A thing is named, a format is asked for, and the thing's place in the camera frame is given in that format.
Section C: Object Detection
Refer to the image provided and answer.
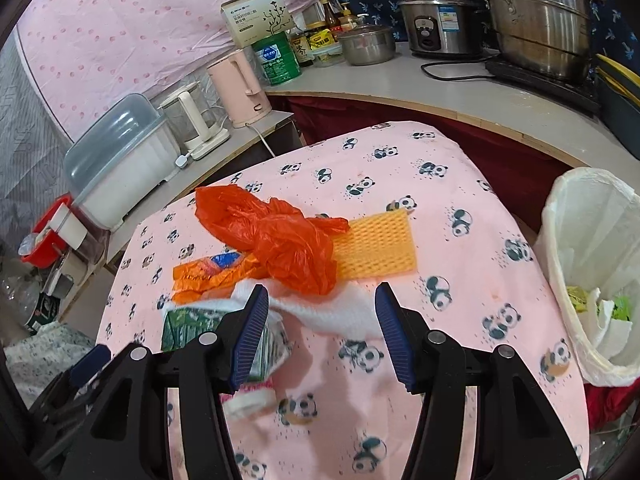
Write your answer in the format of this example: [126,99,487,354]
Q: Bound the black power cable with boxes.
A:
[420,57,493,82]

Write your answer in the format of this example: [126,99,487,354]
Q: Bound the large steel steamer pot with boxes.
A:
[465,0,608,83]

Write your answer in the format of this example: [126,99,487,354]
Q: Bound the pink panda tablecloth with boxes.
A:
[95,121,593,480]

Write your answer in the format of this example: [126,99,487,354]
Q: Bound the white dish box clear lid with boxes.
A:
[64,92,182,231]

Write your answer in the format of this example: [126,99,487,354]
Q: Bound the grey patterned curtain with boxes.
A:
[0,35,76,241]

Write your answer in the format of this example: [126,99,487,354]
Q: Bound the steel rice cooker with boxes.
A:
[396,0,486,58]

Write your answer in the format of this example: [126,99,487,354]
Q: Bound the red orange plastic bag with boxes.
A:
[194,185,351,297]

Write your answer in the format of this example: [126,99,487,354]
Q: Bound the white lidded clear container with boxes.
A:
[50,205,108,263]

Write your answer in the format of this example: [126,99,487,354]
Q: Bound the green tin can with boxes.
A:
[251,32,302,86]

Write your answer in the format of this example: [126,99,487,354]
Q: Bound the nested yellow blue bowls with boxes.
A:
[592,52,640,141]

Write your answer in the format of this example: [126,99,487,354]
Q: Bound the pink dotted cloth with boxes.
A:
[15,0,328,136]

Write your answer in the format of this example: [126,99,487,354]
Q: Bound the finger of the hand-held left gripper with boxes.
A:
[30,344,112,466]

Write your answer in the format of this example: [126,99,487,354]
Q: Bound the white cable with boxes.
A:
[247,122,276,158]

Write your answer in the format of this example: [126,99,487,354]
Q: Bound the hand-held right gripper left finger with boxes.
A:
[60,284,271,480]

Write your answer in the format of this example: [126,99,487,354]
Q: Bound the pink electric kettle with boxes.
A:
[206,49,272,129]

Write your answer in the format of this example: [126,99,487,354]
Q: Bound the orange snack bag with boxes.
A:
[172,252,266,306]

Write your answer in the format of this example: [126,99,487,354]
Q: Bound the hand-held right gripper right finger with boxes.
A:
[375,281,588,480]

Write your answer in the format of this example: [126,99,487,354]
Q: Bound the clear glass container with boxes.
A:
[312,42,346,68]

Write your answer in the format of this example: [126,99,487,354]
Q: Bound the beige carton box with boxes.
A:
[221,0,294,48]

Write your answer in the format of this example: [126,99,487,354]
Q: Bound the grey floral cloth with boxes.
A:
[5,322,96,391]

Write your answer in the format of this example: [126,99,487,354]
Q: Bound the yellow green snack bag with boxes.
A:
[565,285,591,313]

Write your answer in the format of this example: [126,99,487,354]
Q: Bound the red basin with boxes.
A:
[20,195,76,268]

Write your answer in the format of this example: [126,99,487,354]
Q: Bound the white paper towel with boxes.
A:
[170,280,385,342]

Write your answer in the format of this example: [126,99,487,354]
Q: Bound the glass kettle white handle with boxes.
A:
[159,81,231,161]

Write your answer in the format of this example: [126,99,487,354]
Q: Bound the flat orange foam net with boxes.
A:
[330,209,418,277]

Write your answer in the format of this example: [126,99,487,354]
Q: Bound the bin with white liner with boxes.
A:
[535,166,640,388]

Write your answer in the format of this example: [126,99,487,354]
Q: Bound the dark sauce bottle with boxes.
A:
[290,27,315,68]

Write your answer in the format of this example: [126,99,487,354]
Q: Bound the dark green packet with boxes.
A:
[161,306,294,382]

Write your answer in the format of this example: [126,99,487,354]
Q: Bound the black induction cooker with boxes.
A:
[485,57,603,116]

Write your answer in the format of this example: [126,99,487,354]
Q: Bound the dark red curtain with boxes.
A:
[286,94,573,233]

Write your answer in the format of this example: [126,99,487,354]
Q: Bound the white tissue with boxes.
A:
[585,287,635,358]

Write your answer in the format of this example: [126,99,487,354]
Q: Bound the small steel pot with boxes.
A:
[339,16,397,66]

